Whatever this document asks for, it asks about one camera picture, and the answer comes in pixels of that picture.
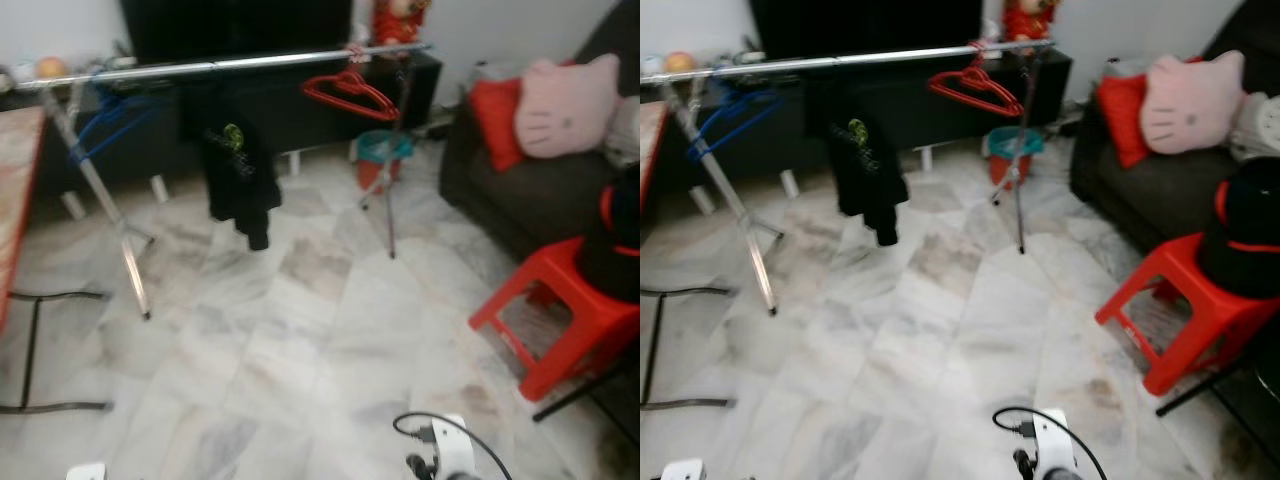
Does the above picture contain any red plastic hanger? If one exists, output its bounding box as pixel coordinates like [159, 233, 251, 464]
[300, 45, 401, 123]
[928, 42, 1026, 119]

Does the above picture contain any blue plastic hanger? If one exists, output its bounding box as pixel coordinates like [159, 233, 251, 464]
[690, 75, 786, 163]
[68, 78, 166, 166]

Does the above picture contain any red plastic stool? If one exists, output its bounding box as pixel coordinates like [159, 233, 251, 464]
[468, 235, 641, 403]
[1095, 232, 1280, 397]

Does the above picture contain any dark brown sofa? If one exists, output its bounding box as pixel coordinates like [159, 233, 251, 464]
[438, 0, 641, 263]
[1068, 0, 1280, 256]

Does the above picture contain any red bin teal liner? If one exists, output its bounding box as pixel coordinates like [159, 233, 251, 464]
[352, 128, 413, 196]
[980, 125, 1041, 191]

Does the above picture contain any black shirt green logo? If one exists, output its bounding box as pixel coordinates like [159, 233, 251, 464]
[808, 72, 911, 247]
[180, 78, 284, 251]

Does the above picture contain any black TV console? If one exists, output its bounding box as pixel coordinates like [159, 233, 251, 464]
[640, 45, 1074, 191]
[0, 50, 443, 196]

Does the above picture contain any red cushion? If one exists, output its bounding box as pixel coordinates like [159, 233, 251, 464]
[1097, 72, 1153, 169]
[470, 75, 526, 173]

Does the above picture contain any pink cat face pillow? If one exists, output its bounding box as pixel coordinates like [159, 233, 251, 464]
[1140, 50, 1249, 156]
[515, 53, 623, 159]

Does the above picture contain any red edged marble table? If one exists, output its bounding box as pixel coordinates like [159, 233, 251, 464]
[640, 100, 669, 211]
[0, 105, 48, 336]

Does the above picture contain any side table white lace cloth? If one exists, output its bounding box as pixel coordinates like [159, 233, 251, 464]
[468, 58, 536, 86]
[1100, 55, 1166, 81]

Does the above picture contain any red gold figurine statue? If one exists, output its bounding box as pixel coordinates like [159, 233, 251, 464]
[372, 0, 433, 46]
[1003, 0, 1061, 43]

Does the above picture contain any black flat television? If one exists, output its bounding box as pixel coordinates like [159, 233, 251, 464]
[748, 0, 986, 59]
[120, 0, 356, 66]

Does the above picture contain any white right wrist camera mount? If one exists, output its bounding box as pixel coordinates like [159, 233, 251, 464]
[430, 413, 479, 480]
[1030, 407, 1079, 480]

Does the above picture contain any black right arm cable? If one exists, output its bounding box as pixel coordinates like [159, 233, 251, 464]
[392, 412, 516, 480]
[992, 405, 1109, 480]

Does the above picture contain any black metal frame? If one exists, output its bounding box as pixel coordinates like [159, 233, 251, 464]
[0, 288, 113, 414]
[640, 285, 739, 411]

